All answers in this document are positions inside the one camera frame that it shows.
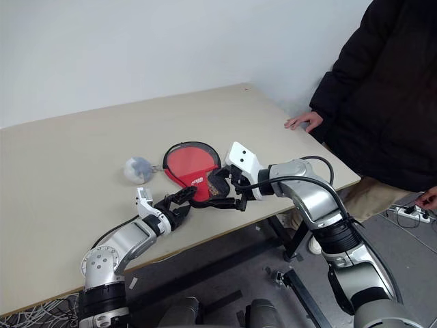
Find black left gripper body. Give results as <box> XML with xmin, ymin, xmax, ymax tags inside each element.
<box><xmin>154</xmin><ymin>196</ymin><xmax>191</xmax><ymax>234</ymax></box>

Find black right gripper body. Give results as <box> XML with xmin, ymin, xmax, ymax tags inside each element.
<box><xmin>222</xmin><ymin>164</ymin><xmax>255</xmax><ymax>211</ymax></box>

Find red and black paddle case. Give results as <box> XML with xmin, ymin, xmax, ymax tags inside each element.
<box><xmin>163</xmin><ymin>140</ymin><xmax>230</xmax><ymax>210</ymax></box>

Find white and blue plush ball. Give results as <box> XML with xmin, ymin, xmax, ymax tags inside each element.
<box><xmin>123</xmin><ymin>156</ymin><xmax>154</xmax><ymax>185</ymax></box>

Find person's right hand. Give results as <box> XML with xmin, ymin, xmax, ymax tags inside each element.
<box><xmin>284</xmin><ymin>112</ymin><xmax>324</xmax><ymax>134</ymax></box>

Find person's left hand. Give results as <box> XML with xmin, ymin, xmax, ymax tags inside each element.
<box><xmin>416</xmin><ymin>185</ymin><xmax>437</xmax><ymax>209</ymax></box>

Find black table leg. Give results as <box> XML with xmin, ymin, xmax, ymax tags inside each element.
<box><xmin>268</xmin><ymin>214</ymin><xmax>310</xmax><ymax>263</ymax></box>

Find white shoe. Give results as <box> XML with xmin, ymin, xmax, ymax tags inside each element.
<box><xmin>308</xmin><ymin>234</ymin><xmax>324</xmax><ymax>256</ymax></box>

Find black floor tape strip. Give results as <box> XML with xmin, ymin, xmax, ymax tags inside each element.
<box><xmin>203</xmin><ymin>290</ymin><xmax>244</xmax><ymax>311</ymax></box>

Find dark grey rounded shape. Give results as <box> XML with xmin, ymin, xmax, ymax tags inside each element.
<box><xmin>163</xmin><ymin>296</ymin><xmax>202</xmax><ymax>328</ymax></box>
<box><xmin>244</xmin><ymin>298</ymin><xmax>285</xmax><ymax>328</ymax></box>

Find black metal floor beam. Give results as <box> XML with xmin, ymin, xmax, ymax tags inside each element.
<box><xmin>272</xmin><ymin>269</ymin><xmax>334</xmax><ymax>328</ymax></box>

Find khaki trousers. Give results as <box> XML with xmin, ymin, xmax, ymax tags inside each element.
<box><xmin>290</xmin><ymin>176</ymin><xmax>412</xmax><ymax>228</ymax></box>

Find white power strip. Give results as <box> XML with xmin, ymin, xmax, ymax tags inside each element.
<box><xmin>391</xmin><ymin>203</ymin><xmax>433</xmax><ymax>224</ymax></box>

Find black puffer jacket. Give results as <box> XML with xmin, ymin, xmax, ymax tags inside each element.
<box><xmin>309</xmin><ymin>0</ymin><xmax>437</xmax><ymax>193</ymax></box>

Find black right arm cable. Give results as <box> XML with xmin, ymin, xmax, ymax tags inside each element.
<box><xmin>234</xmin><ymin>155</ymin><xmax>406</xmax><ymax>303</ymax></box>

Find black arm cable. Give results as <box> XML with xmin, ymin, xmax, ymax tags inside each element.
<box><xmin>91</xmin><ymin>216</ymin><xmax>141</xmax><ymax>249</ymax></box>
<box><xmin>234</xmin><ymin>155</ymin><xmax>406</xmax><ymax>303</ymax></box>

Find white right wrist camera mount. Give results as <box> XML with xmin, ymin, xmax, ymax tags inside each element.
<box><xmin>225</xmin><ymin>141</ymin><xmax>274</xmax><ymax>201</ymax></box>

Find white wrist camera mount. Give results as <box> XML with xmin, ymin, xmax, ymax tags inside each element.
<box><xmin>225</xmin><ymin>141</ymin><xmax>274</xmax><ymax>201</ymax></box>
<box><xmin>132</xmin><ymin>186</ymin><xmax>164</xmax><ymax>219</ymax></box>

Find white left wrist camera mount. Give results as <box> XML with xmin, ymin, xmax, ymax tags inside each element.
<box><xmin>132</xmin><ymin>186</ymin><xmax>164</xmax><ymax>219</ymax></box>

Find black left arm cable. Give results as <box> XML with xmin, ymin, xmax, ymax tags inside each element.
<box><xmin>91</xmin><ymin>216</ymin><xmax>141</xmax><ymax>249</ymax></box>

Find white cable tangle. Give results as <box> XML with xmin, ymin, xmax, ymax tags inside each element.
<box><xmin>0</xmin><ymin>292</ymin><xmax>83</xmax><ymax>328</ymax></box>

